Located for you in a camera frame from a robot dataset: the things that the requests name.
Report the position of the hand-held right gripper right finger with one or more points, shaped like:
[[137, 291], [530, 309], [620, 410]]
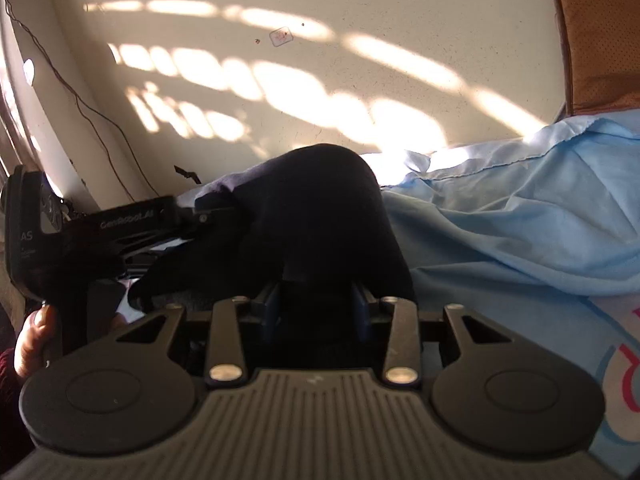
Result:
[[361, 305]]

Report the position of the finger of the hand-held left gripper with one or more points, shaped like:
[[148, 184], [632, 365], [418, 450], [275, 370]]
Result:
[[210, 210]]

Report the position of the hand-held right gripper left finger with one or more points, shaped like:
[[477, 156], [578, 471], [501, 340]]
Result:
[[267, 307]]

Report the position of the dark navy garment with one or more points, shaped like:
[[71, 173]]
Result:
[[320, 220]]

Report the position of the person's left forearm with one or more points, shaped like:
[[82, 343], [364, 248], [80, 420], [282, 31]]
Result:
[[12, 410]]

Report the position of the person's left hand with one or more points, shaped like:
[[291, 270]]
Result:
[[32, 340]]

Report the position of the light blue printed bedsheet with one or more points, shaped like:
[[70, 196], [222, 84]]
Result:
[[500, 240]]

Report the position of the brown cushion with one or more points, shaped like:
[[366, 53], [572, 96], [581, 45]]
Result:
[[605, 35]]

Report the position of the small square wall sticker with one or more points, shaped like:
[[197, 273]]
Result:
[[281, 36]]

